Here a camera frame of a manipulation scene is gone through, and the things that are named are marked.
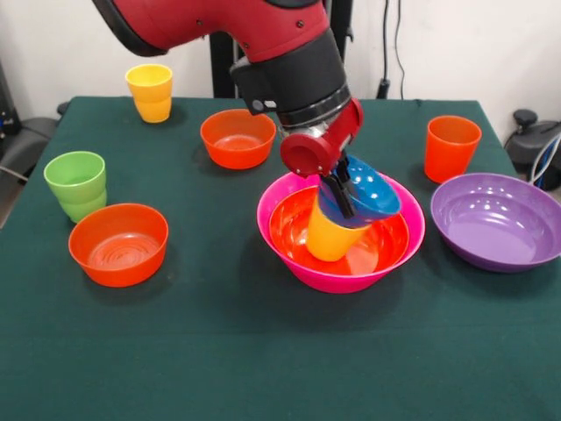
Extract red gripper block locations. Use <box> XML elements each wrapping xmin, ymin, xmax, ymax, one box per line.
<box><xmin>280</xmin><ymin>97</ymin><xmax>365</xmax><ymax>219</ymax></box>

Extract blue plastic bowl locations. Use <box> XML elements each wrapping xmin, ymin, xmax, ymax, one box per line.
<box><xmin>316</xmin><ymin>155</ymin><xmax>402</xmax><ymax>230</ymax></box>

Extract yellow plastic cup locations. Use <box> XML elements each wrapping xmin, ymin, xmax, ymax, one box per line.
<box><xmin>305</xmin><ymin>203</ymin><xmax>373</xmax><ymax>263</ymax></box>
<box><xmin>124</xmin><ymin>63</ymin><xmax>174</xmax><ymax>124</ymax></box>

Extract large orange plastic bowl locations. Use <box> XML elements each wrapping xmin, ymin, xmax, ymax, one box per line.
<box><xmin>267</xmin><ymin>186</ymin><xmax>410</xmax><ymax>277</ymax></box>

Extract large pink plastic bowl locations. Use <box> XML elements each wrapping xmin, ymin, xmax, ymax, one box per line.
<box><xmin>256</xmin><ymin>170</ymin><xmax>427</xmax><ymax>295</ymax></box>

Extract small orange plastic bowl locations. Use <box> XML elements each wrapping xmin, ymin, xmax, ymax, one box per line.
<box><xmin>200</xmin><ymin>109</ymin><xmax>278</xmax><ymax>170</ymax></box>
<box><xmin>67</xmin><ymin>203</ymin><xmax>170</xmax><ymax>289</ymax></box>

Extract orange plastic cup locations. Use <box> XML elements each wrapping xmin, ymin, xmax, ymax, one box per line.
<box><xmin>423</xmin><ymin>115</ymin><xmax>483</xmax><ymax>185</ymax></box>

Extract black column stand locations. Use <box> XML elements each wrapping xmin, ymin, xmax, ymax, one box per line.
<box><xmin>209</xmin><ymin>0</ymin><xmax>355</xmax><ymax>100</ymax></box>

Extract purple plastic bowl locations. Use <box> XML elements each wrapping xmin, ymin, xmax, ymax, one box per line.
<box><xmin>430</xmin><ymin>172</ymin><xmax>561</xmax><ymax>274</ymax></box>

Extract dark green table cloth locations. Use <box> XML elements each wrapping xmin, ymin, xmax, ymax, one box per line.
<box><xmin>0</xmin><ymin>96</ymin><xmax>561</xmax><ymax>421</ymax></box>

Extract black chair base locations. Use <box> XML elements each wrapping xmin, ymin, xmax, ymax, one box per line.
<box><xmin>0</xmin><ymin>116</ymin><xmax>58</xmax><ymax>176</ymax></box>
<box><xmin>503</xmin><ymin>108</ymin><xmax>561</xmax><ymax>185</ymax></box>

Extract green plastic cup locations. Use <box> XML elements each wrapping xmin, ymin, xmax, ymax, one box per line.
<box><xmin>43</xmin><ymin>151</ymin><xmax>108</xmax><ymax>224</ymax></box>

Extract black hanging wall cable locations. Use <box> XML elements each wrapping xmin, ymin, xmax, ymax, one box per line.
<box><xmin>378</xmin><ymin>0</ymin><xmax>407</xmax><ymax>101</ymax></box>

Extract tangle of floor cables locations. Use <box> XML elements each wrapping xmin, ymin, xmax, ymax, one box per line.
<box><xmin>530</xmin><ymin>133</ymin><xmax>561</xmax><ymax>190</ymax></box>

